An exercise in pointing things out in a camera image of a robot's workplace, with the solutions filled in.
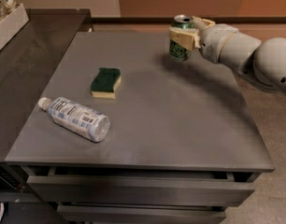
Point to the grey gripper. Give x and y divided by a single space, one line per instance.
214 42

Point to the green soda can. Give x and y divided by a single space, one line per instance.
180 39

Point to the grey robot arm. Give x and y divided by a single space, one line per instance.
262 64

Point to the green and yellow sponge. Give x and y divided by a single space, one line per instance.
106 82

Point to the grey drawer cabinet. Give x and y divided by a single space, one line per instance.
169 120

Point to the clear plastic water bottle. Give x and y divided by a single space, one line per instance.
76 118

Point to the white cardboard box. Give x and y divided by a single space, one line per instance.
12 24

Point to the upper grey drawer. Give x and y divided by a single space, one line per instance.
141 191

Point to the grey drawer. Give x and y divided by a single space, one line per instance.
141 191
128 215

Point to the lower grey drawer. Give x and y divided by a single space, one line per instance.
128 215

